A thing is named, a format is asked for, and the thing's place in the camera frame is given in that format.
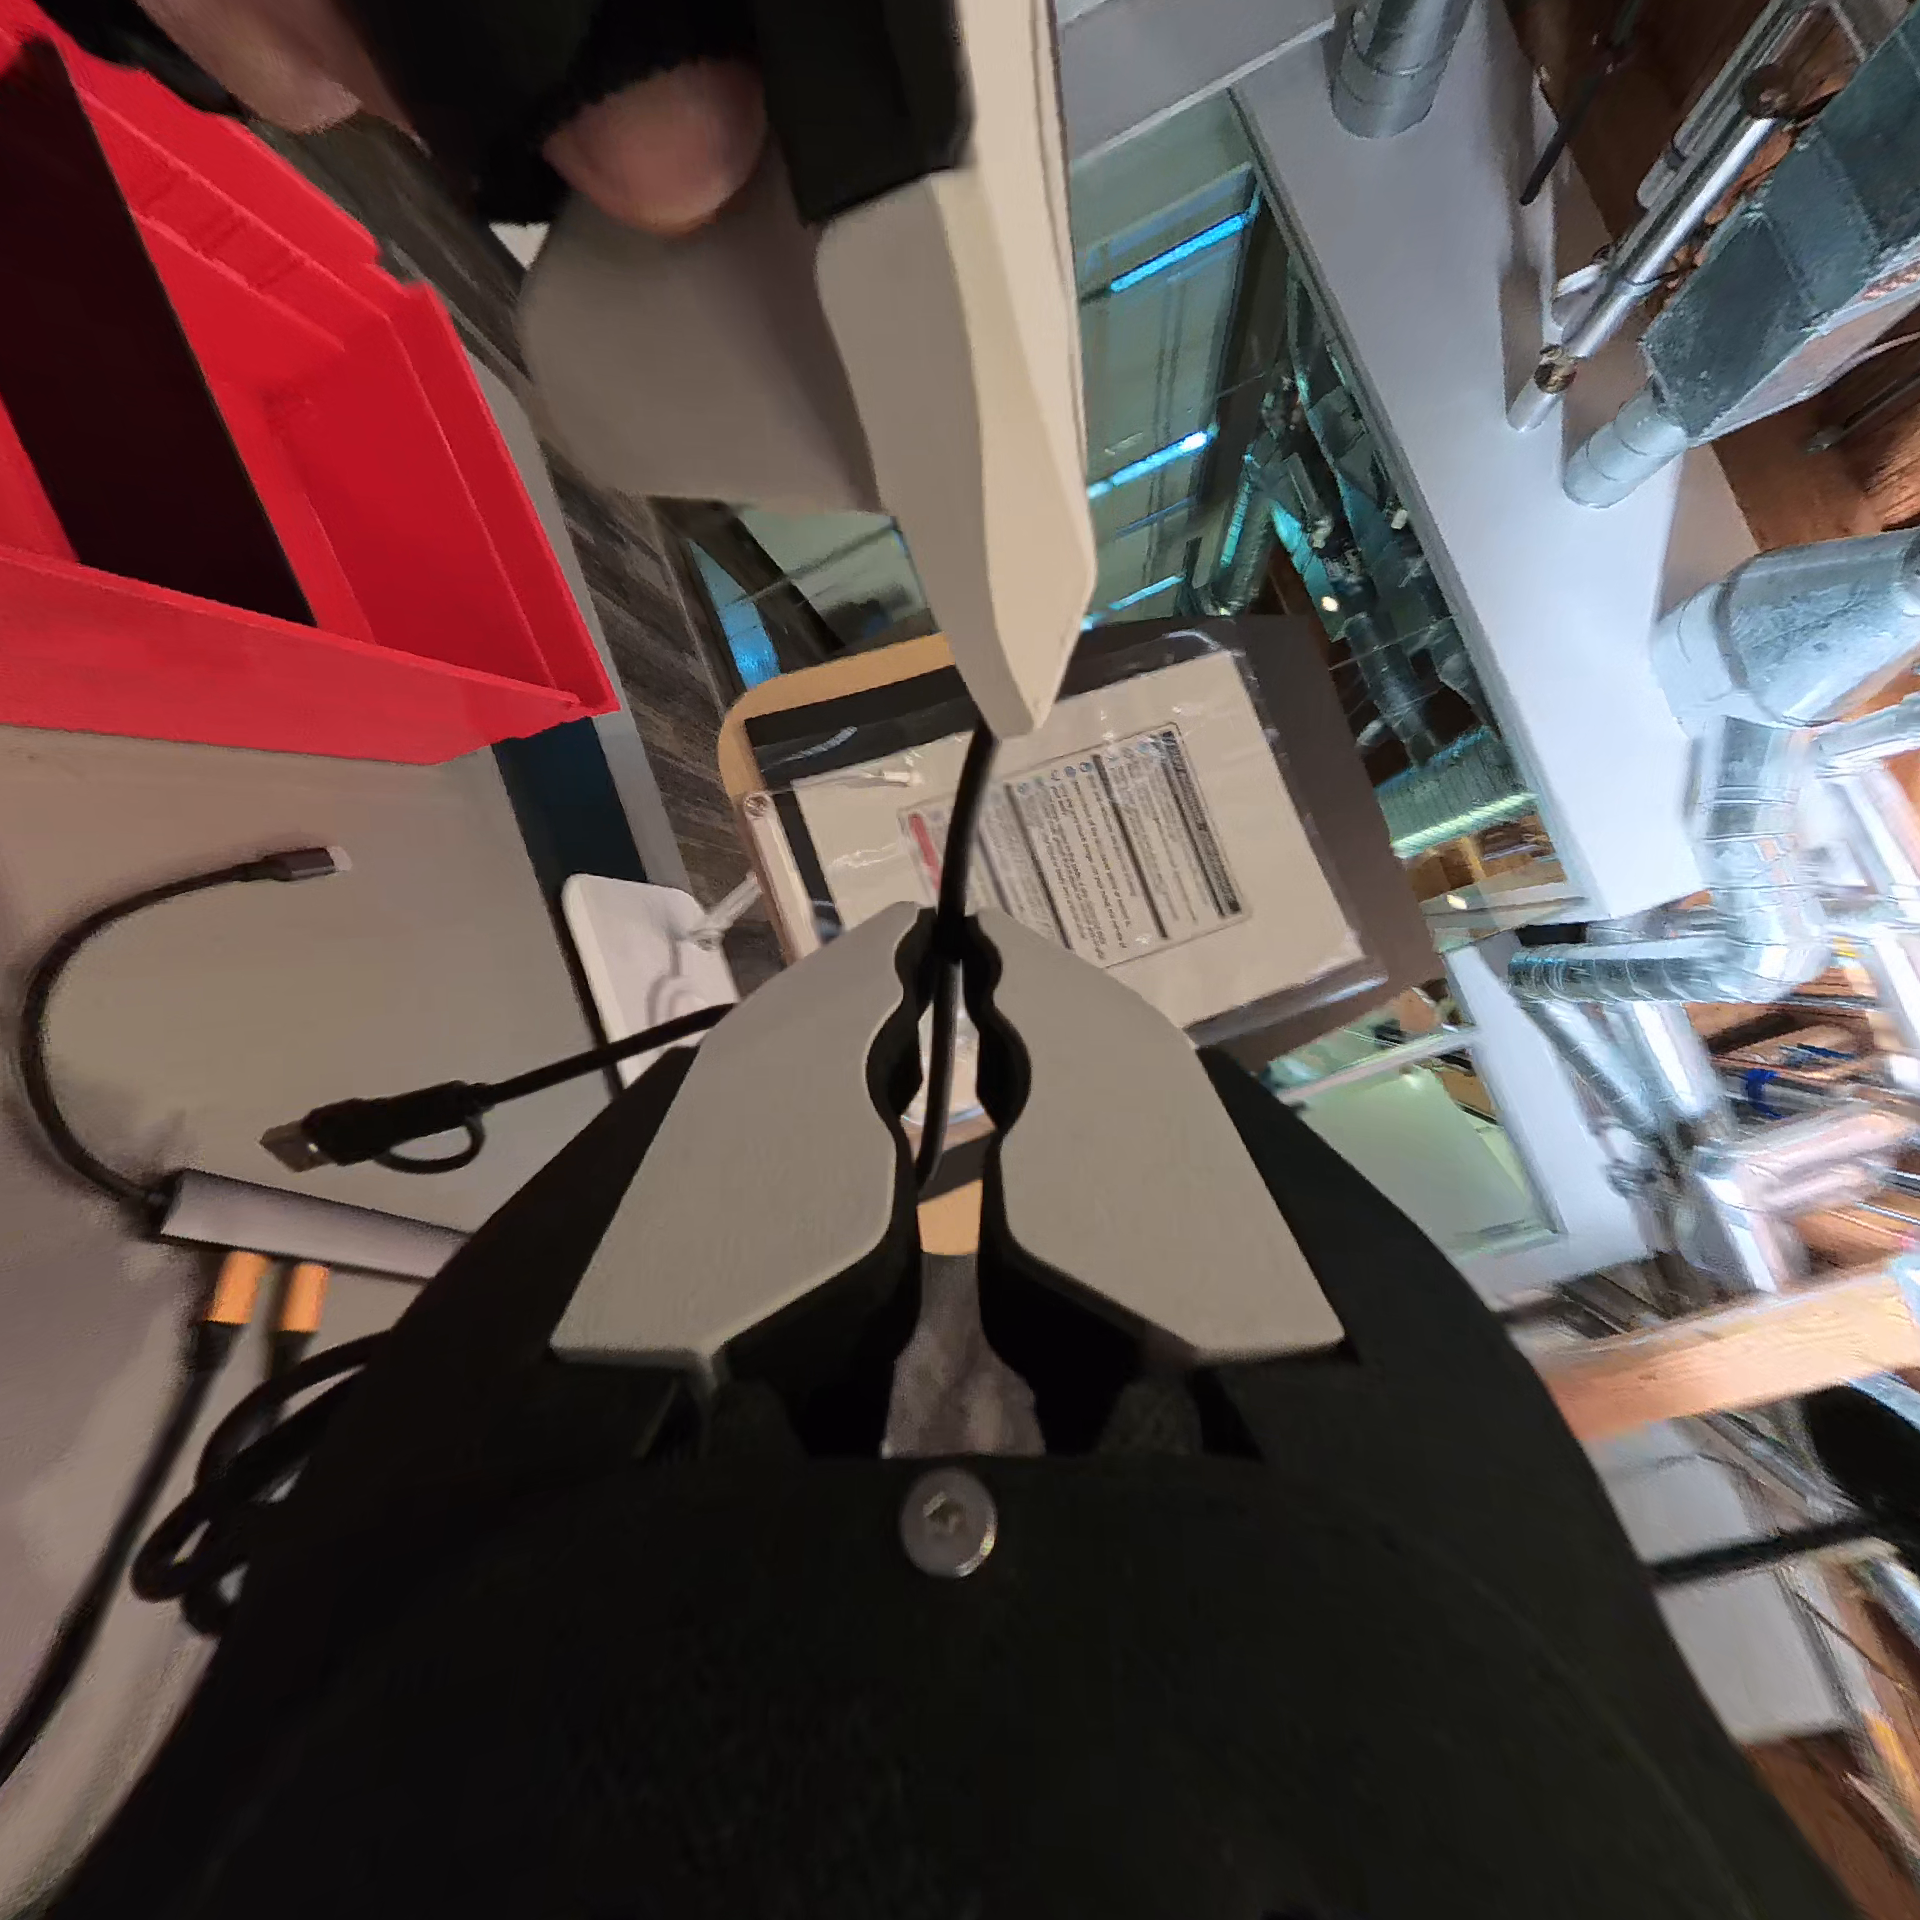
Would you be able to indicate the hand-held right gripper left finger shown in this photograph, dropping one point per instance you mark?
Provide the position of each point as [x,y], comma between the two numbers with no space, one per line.
[750,1170]

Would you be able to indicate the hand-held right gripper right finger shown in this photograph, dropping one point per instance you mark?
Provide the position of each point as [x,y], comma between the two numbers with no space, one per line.
[1148,1184]

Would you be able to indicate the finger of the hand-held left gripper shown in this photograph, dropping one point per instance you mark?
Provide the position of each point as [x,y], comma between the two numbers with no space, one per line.
[1004,420]
[692,360]

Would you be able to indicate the grey usb hub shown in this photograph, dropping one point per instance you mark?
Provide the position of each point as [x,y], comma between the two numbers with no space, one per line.
[301,1224]

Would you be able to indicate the person's left hand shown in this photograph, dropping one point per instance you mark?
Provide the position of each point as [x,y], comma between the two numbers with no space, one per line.
[645,157]

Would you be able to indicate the white plastic box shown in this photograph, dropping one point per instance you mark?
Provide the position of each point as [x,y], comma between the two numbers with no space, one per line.
[630,931]

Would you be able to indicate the red plastic bin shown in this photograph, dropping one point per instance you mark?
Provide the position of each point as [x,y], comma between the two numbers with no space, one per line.
[452,524]

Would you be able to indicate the clear bag with label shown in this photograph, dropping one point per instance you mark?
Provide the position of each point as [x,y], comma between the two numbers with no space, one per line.
[1171,855]

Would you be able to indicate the silver ventilation duct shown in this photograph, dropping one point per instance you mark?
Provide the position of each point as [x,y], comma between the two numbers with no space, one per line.
[1786,629]
[1770,284]

